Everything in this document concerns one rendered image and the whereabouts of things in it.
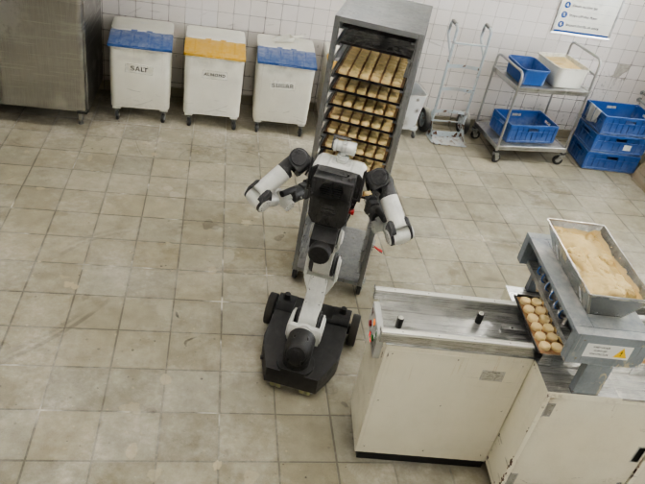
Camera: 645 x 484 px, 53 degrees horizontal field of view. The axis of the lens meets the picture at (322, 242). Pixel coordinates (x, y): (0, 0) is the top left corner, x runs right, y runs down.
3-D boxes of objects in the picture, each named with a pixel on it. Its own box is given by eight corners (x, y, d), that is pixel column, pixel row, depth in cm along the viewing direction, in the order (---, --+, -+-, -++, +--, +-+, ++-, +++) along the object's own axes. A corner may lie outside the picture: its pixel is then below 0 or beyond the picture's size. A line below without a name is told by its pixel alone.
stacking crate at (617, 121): (630, 122, 694) (638, 104, 683) (650, 139, 662) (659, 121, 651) (580, 117, 681) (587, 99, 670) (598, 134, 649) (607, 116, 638)
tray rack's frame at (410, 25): (361, 297, 439) (427, 36, 338) (288, 278, 443) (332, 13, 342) (374, 246, 491) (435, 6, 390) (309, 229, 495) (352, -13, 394)
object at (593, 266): (596, 238, 310) (602, 228, 307) (645, 314, 267) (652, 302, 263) (543, 232, 307) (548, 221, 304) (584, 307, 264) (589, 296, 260)
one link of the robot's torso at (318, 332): (317, 350, 365) (321, 333, 358) (283, 341, 367) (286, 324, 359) (324, 326, 382) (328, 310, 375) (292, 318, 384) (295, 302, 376)
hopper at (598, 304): (592, 248, 315) (604, 225, 307) (641, 327, 270) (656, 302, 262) (536, 241, 312) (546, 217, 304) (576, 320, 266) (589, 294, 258)
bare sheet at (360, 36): (411, 60, 349) (411, 57, 348) (338, 42, 352) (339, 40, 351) (419, 30, 398) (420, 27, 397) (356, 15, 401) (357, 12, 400)
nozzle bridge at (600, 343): (564, 291, 341) (590, 239, 322) (620, 399, 282) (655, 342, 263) (505, 284, 338) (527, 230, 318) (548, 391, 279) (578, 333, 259)
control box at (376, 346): (374, 323, 318) (380, 302, 310) (379, 358, 299) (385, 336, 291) (367, 322, 318) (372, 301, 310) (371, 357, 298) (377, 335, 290)
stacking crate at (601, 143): (623, 139, 705) (631, 122, 693) (641, 157, 673) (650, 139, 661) (572, 133, 694) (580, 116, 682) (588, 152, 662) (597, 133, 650)
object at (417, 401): (467, 420, 370) (520, 301, 319) (481, 472, 342) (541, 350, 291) (346, 409, 362) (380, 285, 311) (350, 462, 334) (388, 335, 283)
